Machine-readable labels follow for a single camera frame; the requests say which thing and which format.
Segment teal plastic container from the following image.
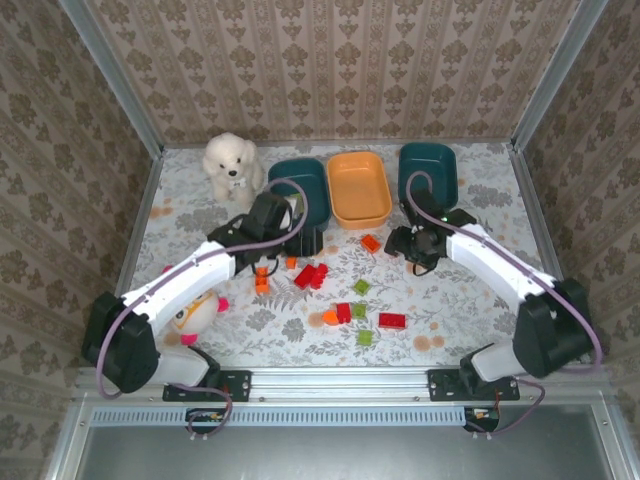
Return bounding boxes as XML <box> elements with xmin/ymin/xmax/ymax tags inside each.
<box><xmin>398</xmin><ymin>142</ymin><xmax>458</xmax><ymax>211</ymax></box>
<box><xmin>267</xmin><ymin>157</ymin><xmax>331</xmax><ymax>232</ymax></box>

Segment white plush dog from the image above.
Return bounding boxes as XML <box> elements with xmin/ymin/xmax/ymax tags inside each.
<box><xmin>202</xmin><ymin>132</ymin><xmax>265</xmax><ymax>205</ymax></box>

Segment orange plastic container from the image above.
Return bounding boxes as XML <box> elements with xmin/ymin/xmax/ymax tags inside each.
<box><xmin>326</xmin><ymin>151</ymin><xmax>393</xmax><ymax>231</ymax></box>

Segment round plush toy with glasses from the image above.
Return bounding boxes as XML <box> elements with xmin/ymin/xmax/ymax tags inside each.
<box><xmin>159</xmin><ymin>264</ymin><xmax>230</xmax><ymax>347</ymax></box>

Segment small wiring connector board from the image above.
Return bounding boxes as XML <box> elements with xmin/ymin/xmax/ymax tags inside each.
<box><xmin>185</xmin><ymin>407</ymin><xmax>226</xmax><ymax>435</ymax></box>
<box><xmin>463</xmin><ymin>405</ymin><xmax>501</xmax><ymax>434</ymax></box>

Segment grey metal panel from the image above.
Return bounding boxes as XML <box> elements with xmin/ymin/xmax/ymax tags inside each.
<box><xmin>47</xmin><ymin>399</ymin><xmax>640</xmax><ymax>480</ymax></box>

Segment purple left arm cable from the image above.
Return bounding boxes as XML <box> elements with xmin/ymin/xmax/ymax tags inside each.
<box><xmin>94</xmin><ymin>177</ymin><xmax>309</xmax><ymax>444</ymax></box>

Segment aluminium table side rail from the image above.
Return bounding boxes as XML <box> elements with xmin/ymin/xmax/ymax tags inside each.
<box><xmin>107</xmin><ymin>149</ymin><xmax>165</xmax><ymax>301</ymax></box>
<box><xmin>508</xmin><ymin>143</ymin><xmax>566</xmax><ymax>284</ymax></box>

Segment aluminium front rail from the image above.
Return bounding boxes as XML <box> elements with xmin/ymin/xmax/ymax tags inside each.
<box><xmin>74</xmin><ymin>367</ymin><xmax>616</xmax><ymax>401</ymax></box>

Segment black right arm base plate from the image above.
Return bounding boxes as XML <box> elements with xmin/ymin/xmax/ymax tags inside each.
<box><xmin>427</xmin><ymin>368</ymin><xmax>521</xmax><ymax>403</ymax></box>

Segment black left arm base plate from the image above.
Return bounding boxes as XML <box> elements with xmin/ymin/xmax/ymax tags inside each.
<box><xmin>162</xmin><ymin>368</ymin><xmax>252</xmax><ymax>403</ymax></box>

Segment slotted grey cable duct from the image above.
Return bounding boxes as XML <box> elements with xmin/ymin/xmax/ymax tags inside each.
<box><xmin>92</xmin><ymin>405</ymin><xmax>466</xmax><ymax>427</ymax></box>

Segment aluminium frame post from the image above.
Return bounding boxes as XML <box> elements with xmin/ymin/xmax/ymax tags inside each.
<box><xmin>509</xmin><ymin>0</ymin><xmax>610</xmax><ymax>151</ymax></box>
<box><xmin>58</xmin><ymin>0</ymin><xmax>166</xmax><ymax>157</ymax></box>

